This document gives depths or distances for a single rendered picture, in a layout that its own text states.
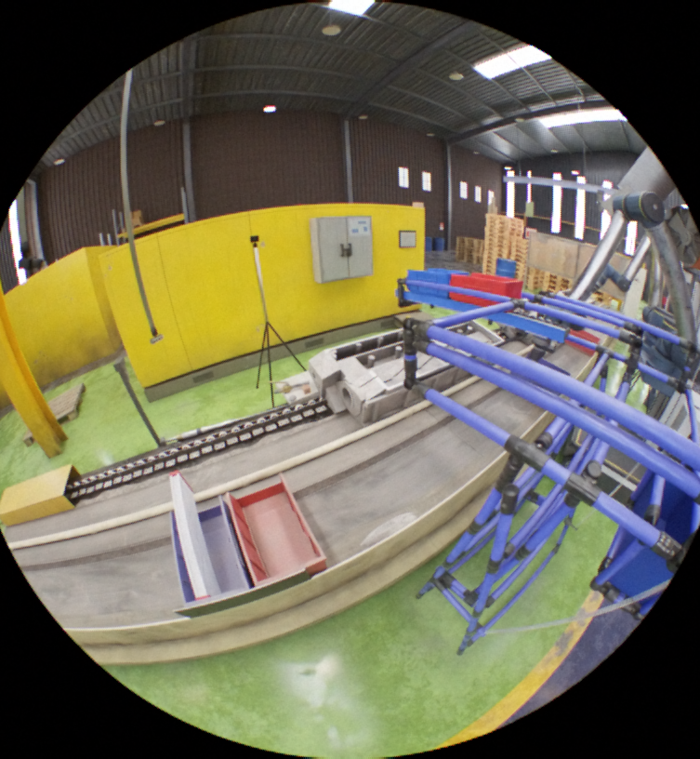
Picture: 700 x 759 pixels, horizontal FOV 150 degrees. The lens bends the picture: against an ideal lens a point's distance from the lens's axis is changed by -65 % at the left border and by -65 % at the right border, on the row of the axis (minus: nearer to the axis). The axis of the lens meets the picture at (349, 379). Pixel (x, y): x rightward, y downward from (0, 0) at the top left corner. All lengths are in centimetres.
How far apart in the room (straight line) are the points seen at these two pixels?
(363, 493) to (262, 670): 115
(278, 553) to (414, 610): 92
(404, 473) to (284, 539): 48
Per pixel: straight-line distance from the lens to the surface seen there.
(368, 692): 158
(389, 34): 1148
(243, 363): 337
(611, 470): 223
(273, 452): 113
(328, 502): 94
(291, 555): 87
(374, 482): 98
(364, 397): 106
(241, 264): 307
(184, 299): 309
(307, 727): 166
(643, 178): 775
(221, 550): 95
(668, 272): 164
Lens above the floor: 155
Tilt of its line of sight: 33 degrees down
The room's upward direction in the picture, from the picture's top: 3 degrees counter-clockwise
